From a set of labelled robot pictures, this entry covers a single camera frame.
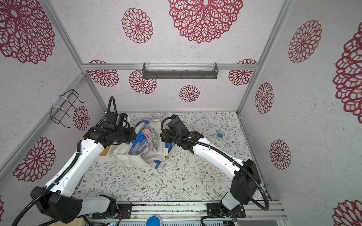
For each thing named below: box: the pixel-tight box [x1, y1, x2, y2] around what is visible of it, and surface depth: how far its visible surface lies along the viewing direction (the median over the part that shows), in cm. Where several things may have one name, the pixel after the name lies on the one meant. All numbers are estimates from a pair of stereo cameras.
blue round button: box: [146, 215, 162, 226], surface depth 71 cm
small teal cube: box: [217, 130, 225, 138], surface depth 107 cm
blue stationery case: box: [128, 129, 149, 156], surface depth 95 cm
